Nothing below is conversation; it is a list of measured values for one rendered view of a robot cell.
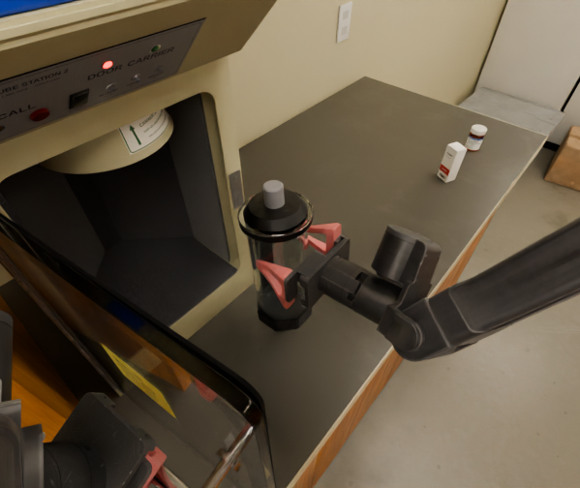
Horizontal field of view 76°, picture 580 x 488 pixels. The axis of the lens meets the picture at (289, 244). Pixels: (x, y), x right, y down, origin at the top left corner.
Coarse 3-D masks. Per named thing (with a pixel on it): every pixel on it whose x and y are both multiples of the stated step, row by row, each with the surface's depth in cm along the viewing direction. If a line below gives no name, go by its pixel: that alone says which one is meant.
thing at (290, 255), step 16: (240, 208) 53; (240, 224) 51; (304, 224) 50; (256, 240) 51; (288, 240) 50; (304, 240) 53; (256, 256) 54; (272, 256) 52; (288, 256) 53; (304, 256) 55; (256, 272) 57; (256, 288) 61; (272, 288) 57; (272, 304) 60
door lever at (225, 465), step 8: (224, 456) 32; (224, 464) 32; (232, 464) 32; (160, 472) 32; (168, 472) 32; (216, 472) 32; (224, 472) 32; (152, 480) 31; (160, 480) 31; (168, 480) 31; (176, 480) 31; (208, 480) 31; (216, 480) 31
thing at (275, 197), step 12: (276, 180) 50; (264, 192) 49; (276, 192) 49; (288, 192) 53; (252, 204) 52; (264, 204) 51; (276, 204) 50; (288, 204) 51; (300, 204) 51; (252, 216) 50; (264, 216) 49; (276, 216) 49; (288, 216) 49; (300, 216) 50; (264, 228) 49; (276, 228) 49; (288, 228) 49
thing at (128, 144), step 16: (160, 112) 47; (128, 128) 42; (144, 128) 44; (160, 128) 46; (80, 144) 41; (96, 144) 41; (112, 144) 42; (128, 144) 43; (144, 144) 44; (160, 144) 46; (48, 160) 42; (64, 160) 42; (80, 160) 42; (96, 160) 42; (112, 160) 42; (128, 160) 43
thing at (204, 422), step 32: (0, 224) 26; (32, 256) 24; (64, 288) 25; (96, 288) 22; (64, 320) 39; (96, 320) 26; (128, 320) 21; (96, 352) 41; (128, 352) 27; (160, 352) 20; (128, 384) 43; (160, 384) 28; (192, 384) 20; (224, 384) 18; (160, 416) 45; (192, 416) 29; (224, 416) 21; (256, 416) 18; (192, 448) 48; (224, 448) 30; (256, 448) 21; (256, 480) 31
